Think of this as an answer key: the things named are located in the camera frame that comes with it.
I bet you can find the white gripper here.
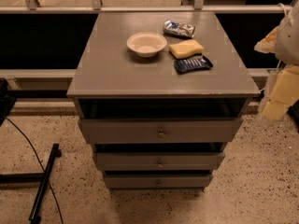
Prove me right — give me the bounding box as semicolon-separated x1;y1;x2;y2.
254;27;299;122

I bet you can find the grey top drawer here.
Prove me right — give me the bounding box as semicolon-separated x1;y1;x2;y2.
78;118;242;144

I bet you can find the grey drawer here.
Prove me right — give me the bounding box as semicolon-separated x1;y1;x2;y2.
104;174;212;189
78;118;242;144
93;152;225;171

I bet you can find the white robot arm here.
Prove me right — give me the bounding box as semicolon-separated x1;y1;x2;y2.
254;4;299;124

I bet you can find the grey wooden drawer cabinet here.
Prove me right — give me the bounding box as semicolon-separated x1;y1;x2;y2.
67;12;259;176

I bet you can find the grey middle drawer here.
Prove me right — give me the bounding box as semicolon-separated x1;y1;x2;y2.
93;152;225;171

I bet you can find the grey bottom drawer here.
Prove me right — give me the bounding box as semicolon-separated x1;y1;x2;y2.
104;174;212;189

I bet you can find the dark blue snack packet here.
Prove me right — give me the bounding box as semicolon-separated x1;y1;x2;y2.
174;56;213;74

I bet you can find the yellow sponge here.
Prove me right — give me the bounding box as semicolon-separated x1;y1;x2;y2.
169;39;204;59

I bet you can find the silver crumpled snack bag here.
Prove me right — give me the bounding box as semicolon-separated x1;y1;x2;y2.
163;20;195;38

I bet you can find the black metal stand base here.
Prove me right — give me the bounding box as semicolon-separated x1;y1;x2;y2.
0;143;62;224

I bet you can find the black equipment at left edge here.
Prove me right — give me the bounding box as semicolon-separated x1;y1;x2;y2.
0;78;16;126

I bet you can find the white hanging cable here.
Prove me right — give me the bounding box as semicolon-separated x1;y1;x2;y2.
277;2;291;21

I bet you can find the metal railing frame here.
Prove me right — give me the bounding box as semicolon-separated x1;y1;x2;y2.
1;0;296;91

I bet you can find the black floor cable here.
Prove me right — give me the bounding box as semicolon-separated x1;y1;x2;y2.
6;117;64;224

